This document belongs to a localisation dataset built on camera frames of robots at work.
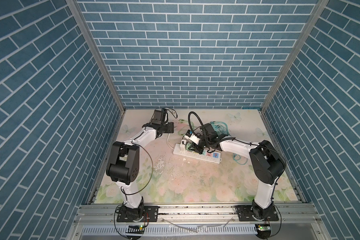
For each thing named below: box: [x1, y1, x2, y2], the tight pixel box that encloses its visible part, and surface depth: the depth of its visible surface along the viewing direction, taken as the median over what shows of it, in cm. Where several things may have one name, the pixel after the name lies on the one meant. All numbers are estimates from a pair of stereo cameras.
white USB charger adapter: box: [180, 139, 187, 151], surface depth 93 cm
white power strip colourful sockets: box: [173, 143, 222, 164], surface depth 93 cm
